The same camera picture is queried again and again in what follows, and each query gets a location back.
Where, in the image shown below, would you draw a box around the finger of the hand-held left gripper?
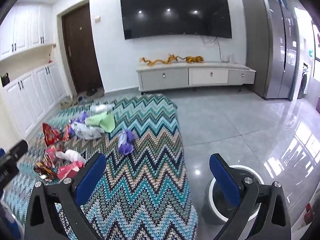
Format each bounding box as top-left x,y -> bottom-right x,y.
7,140 -> 28,157

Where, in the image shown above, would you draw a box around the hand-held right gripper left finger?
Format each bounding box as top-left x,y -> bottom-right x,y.
24,152 -> 107,240

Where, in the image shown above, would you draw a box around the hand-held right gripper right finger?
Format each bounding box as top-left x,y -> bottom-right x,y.
209,153 -> 292,240

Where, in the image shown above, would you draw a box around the grey trash can white rim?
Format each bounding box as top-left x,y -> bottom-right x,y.
201,164 -> 265,226

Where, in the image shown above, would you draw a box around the pale green paper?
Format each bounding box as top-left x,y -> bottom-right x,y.
85,112 -> 108,127

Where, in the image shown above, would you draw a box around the pink red paper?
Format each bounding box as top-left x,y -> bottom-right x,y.
57,161 -> 84,180

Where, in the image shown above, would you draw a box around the crumpled white tissue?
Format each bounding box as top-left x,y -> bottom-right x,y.
55,149 -> 87,164

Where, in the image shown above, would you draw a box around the pink snack packet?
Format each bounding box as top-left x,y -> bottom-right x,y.
46,145 -> 63,161

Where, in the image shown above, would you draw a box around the brown gold wrapper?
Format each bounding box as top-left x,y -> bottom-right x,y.
34,161 -> 59,180

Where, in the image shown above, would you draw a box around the zigzag patterned blanket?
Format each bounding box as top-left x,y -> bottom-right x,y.
5,94 -> 198,240

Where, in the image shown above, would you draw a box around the orange red snack packet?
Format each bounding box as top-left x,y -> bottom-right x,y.
61,125 -> 73,142

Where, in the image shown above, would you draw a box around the bright green paper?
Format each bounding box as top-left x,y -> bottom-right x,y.
99,114 -> 115,133

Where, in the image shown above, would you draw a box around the white base cabinets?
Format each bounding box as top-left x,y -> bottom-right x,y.
0,62 -> 68,140

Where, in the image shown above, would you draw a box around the clear plastic bag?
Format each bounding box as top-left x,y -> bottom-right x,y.
89,104 -> 114,113

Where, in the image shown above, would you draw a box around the dark brown door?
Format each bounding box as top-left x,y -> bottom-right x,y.
61,2 -> 104,95

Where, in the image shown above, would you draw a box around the white television cabinet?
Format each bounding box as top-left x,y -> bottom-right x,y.
136,61 -> 256,95

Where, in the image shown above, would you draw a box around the golden striped ornament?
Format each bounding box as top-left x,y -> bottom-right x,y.
185,55 -> 205,64

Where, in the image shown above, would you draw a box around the washing machine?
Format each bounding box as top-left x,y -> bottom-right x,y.
297,62 -> 310,99

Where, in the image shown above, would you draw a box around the golden dragon ornament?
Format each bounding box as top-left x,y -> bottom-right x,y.
139,54 -> 187,67

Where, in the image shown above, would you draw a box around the silver refrigerator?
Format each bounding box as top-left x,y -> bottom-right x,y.
242,0 -> 300,102

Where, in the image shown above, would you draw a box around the white cable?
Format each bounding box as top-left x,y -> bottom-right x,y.
201,36 -> 225,62

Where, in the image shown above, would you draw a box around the wall-mounted black television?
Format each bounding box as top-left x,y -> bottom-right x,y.
119,0 -> 232,40

